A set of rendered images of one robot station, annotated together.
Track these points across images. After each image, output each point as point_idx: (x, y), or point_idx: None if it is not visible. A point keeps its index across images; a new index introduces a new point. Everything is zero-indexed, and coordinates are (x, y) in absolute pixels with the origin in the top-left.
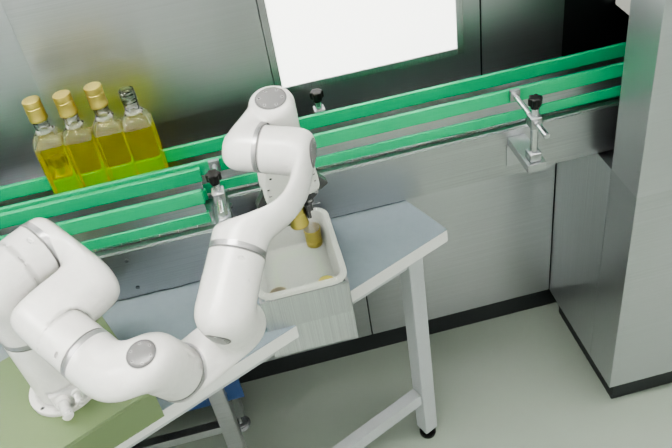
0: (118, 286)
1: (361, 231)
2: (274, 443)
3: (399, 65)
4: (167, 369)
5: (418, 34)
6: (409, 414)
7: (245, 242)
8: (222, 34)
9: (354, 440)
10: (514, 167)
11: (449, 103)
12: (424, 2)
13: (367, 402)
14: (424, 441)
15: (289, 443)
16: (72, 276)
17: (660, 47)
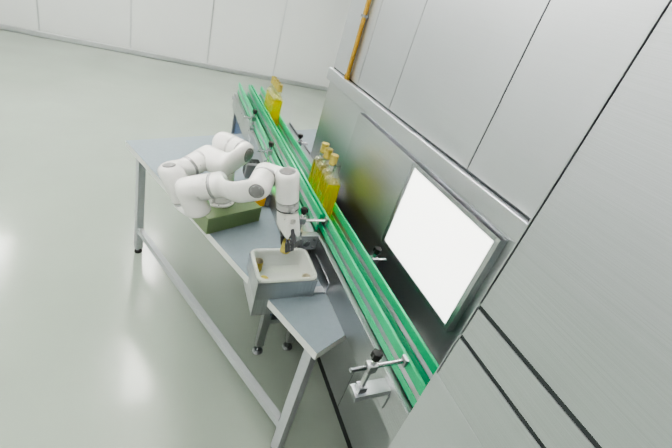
0: (219, 170)
1: (317, 309)
2: (274, 362)
3: (419, 292)
4: (162, 174)
5: (436, 289)
6: (288, 438)
7: (208, 178)
8: (386, 191)
9: (251, 381)
10: (377, 401)
11: (385, 317)
12: (449, 276)
13: (298, 412)
14: (268, 447)
15: (273, 369)
16: (217, 152)
17: (408, 418)
